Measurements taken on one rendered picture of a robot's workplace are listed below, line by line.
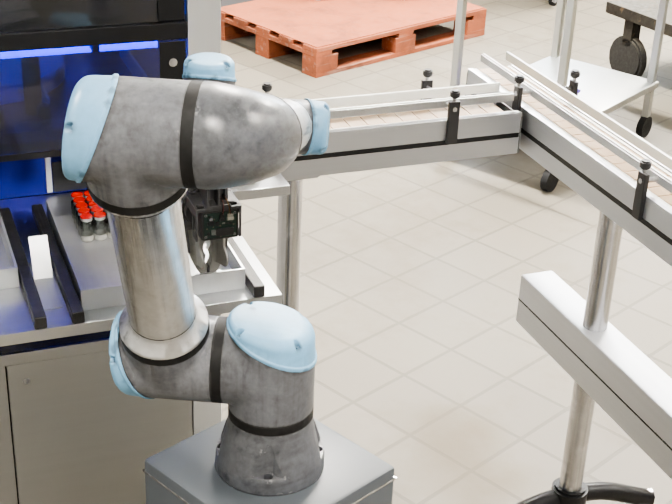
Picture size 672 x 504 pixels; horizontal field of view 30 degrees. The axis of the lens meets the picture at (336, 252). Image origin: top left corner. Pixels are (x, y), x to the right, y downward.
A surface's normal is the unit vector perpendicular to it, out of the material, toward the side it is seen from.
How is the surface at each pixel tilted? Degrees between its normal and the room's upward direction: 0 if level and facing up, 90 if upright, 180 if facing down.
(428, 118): 0
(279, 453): 73
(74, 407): 90
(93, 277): 0
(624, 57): 90
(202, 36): 90
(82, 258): 0
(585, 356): 90
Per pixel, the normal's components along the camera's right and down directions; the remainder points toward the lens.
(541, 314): -0.93, 0.13
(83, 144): -0.11, 0.33
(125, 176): -0.08, 0.77
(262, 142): 0.73, 0.18
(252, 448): -0.33, 0.12
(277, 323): 0.17, -0.88
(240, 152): 0.49, 0.38
